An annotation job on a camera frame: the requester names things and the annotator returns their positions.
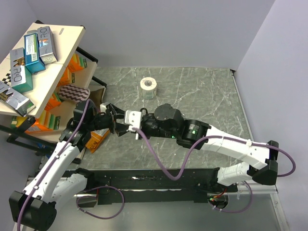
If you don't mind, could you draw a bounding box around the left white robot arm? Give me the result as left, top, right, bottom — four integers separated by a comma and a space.
9, 99, 141, 231

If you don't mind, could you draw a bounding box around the silver RIO box upright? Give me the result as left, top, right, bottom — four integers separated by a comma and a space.
37, 26, 58, 65

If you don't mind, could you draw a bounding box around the purple cable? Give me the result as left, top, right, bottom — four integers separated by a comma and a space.
15, 98, 91, 231
133, 127, 296, 181

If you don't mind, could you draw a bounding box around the orange sponge pack stack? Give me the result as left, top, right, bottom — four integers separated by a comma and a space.
11, 53, 96, 134

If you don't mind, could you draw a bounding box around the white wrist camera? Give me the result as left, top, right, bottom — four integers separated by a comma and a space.
124, 110, 142, 140
100, 103, 107, 112

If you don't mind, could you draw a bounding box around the white tape roll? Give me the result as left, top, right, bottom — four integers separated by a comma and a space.
140, 77, 157, 100

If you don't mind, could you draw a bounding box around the brown snack bag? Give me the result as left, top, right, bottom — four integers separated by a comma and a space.
89, 88, 106, 110

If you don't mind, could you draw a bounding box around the beige black shelf rack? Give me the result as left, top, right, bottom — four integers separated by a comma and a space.
7, 25, 106, 156

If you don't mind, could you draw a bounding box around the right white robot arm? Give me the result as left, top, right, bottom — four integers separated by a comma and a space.
141, 103, 279, 192

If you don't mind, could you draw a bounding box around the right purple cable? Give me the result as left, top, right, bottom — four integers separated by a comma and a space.
133, 127, 296, 181

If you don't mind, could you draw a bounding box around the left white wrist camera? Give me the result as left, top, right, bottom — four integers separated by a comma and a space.
100, 103, 107, 112

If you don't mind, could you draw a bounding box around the silver crumpled box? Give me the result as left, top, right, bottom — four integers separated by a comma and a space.
0, 81, 36, 116

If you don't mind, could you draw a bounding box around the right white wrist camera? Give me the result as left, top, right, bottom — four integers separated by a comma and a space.
124, 110, 142, 140

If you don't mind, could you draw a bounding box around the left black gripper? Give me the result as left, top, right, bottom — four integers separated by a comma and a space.
86, 104, 129, 136

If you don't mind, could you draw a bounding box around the orange snack bag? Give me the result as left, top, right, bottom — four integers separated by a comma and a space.
86, 129, 110, 154

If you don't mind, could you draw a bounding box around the aluminium rail frame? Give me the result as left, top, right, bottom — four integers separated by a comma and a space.
13, 175, 288, 231

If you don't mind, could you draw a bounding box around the blue teal carton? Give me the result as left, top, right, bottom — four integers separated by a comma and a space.
24, 33, 46, 74

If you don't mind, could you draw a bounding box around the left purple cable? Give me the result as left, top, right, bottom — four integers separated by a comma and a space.
15, 98, 91, 231

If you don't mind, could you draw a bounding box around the silver teal RIO box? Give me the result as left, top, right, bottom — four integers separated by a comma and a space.
10, 48, 33, 93

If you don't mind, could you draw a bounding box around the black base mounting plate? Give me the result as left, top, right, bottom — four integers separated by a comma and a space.
66, 168, 238, 205

